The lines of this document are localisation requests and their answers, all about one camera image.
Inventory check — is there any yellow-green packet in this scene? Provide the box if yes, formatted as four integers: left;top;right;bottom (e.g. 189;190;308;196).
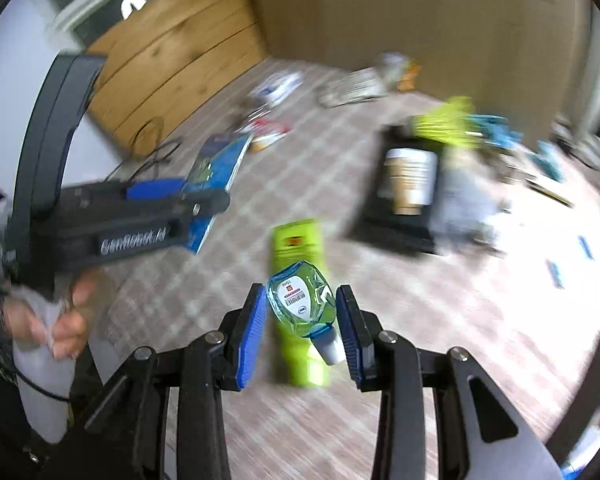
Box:
413;97;477;147

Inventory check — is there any blue snack packet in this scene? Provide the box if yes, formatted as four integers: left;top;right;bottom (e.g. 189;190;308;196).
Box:
182;132;254;256

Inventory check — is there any orange snack packet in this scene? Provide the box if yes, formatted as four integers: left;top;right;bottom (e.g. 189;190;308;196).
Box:
380;52;424;94

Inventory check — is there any clear plastic packet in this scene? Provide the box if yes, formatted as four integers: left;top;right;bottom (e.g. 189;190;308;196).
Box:
317;71;387;109

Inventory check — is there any person's grey clothing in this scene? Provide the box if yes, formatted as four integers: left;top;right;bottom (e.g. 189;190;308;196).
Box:
12;332;108;445

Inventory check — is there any wooden board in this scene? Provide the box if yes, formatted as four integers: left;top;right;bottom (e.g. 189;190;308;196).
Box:
87;0;270;162

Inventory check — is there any grey crumpled bag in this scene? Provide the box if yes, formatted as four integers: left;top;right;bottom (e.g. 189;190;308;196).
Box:
430;157;508;257

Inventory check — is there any black container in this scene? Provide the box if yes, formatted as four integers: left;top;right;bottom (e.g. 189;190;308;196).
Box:
349;124;512;257

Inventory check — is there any long green box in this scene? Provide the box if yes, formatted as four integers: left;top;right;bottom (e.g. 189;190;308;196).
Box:
271;219;333;389

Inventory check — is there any small green liquid bottle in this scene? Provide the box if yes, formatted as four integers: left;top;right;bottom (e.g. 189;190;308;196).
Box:
266;260;348;366

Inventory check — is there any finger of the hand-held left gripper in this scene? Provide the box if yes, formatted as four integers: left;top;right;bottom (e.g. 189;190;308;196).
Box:
125;178;187;201
172;191;231;218

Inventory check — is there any black cable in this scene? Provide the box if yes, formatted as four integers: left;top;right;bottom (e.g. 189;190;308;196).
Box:
106;117;183;182

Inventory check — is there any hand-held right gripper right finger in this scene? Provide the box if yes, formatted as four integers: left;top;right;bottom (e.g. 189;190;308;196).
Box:
335;284;566;480

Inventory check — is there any red and white packet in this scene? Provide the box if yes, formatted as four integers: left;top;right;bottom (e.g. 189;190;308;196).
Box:
249;119;292;154

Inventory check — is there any person's left hand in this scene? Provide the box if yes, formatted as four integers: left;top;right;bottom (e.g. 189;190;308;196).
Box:
4;269;101;361

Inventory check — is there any white and blue packet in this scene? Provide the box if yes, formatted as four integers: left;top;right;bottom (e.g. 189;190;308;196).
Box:
249;71;304;109

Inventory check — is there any large cardboard sheet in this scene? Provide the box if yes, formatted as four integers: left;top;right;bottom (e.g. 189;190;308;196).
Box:
237;0;588;133

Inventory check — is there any brown and white carton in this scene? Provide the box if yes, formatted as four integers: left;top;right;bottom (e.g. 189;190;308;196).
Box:
384;147;439;217

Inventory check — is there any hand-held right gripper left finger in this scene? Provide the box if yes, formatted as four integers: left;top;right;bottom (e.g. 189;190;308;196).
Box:
40;282;268;480

